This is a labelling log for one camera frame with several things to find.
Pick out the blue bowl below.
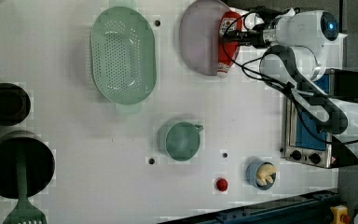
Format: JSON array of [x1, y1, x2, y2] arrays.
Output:
[[246, 160, 277, 190]]

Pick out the yellow plush banana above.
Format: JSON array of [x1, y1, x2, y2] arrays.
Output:
[[256, 163, 277, 186]]

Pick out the silver toaster oven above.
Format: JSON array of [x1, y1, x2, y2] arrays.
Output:
[[282, 69, 358, 169]]

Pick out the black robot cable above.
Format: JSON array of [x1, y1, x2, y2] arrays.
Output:
[[220, 12, 358, 146]]

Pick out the green plastic cup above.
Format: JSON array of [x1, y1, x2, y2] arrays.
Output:
[[157, 120, 204, 161]]

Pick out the red plush ketchup bottle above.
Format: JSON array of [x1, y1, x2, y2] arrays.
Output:
[[217, 11, 242, 77]]

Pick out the yellow red emergency button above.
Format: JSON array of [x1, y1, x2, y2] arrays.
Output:
[[330, 205, 353, 224]]

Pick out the large black pot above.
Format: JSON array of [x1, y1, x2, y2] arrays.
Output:
[[0, 131, 55, 199]]

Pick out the green perforated colander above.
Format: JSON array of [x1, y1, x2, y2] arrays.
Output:
[[89, 6, 157, 114]]

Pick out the blue metal frame rail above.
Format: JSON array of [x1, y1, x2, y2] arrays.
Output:
[[159, 190, 340, 224]]

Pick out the green slotted spatula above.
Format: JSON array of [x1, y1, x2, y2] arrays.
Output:
[[3, 149, 48, 224]]

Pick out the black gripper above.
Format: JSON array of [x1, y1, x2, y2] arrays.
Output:
[[221, 7, 281, 49]]

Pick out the grey round plate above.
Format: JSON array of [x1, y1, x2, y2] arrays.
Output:
[[179, 0, 229, 76]]

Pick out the small red tomato toy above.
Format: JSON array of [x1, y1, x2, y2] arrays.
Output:
[[215, 178, 228, 191]]

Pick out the small black pot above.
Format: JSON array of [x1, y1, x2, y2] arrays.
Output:
[[0, 83, 31, 126]]

